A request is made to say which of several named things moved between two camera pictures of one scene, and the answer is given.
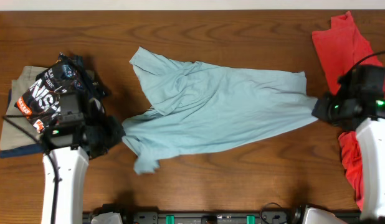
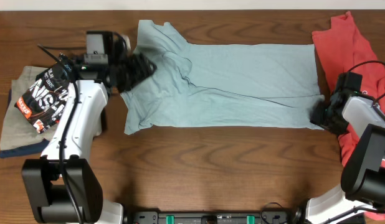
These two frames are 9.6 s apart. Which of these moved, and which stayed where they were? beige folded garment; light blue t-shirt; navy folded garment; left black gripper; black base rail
Moved: left black gripper; light blue t-shirt
Stayed: navy folded garment; black base rail; beige folded garment
